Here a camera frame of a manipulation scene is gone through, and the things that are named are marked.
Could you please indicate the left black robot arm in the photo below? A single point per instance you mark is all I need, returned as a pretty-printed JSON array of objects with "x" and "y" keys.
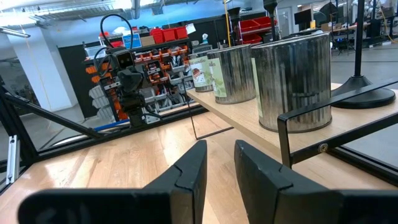
[{"x": 133, "y": 107}]

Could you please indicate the silver frame bracket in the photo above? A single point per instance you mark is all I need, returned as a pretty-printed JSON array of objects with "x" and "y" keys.
[{"x": 13, "y": 158}]

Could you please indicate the wooden shelf with black legs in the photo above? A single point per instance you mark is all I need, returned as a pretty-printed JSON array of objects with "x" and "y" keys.
[{"x": 242, "y": 115}]

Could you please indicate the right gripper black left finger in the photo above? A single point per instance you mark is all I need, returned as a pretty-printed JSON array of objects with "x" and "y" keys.
[{"x": 140, "y": 207}]

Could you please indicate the white spray bottle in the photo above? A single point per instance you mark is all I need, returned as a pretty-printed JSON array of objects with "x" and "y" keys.
[{"x": 205, "y": 39}]

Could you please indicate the green can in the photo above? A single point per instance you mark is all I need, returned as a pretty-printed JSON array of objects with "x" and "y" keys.
[{"x": 292, "y": 84}]

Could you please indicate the shelf with red bins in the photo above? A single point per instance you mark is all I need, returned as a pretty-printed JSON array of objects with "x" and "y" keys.
[{"x": 253, "y": 26}]

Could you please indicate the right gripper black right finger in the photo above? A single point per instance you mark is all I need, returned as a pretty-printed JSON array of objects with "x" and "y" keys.
[{"x": 280, "y": 205}]

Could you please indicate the black aluminium table frame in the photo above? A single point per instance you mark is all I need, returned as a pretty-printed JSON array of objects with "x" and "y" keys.
[{"x": 62, "y": 119}]

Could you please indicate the storage rack with orange bins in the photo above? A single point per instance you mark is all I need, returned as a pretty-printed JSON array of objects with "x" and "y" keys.
[{"x": 164, "y": 67}]

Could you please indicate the brown cardboard box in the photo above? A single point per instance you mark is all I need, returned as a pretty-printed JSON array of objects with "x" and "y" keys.
[{"x": 148, "y": 40}]

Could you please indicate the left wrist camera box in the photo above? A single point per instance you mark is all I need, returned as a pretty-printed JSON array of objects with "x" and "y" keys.
[{"x": 124, "y": 59}]

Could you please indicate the blue cardboard box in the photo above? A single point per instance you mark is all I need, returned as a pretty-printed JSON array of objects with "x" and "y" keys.
[{"x": 132, "y": 41}]

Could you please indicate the yellow vertical pole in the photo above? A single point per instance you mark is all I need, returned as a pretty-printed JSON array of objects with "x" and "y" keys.
[{"x": 227, "y": 25}]

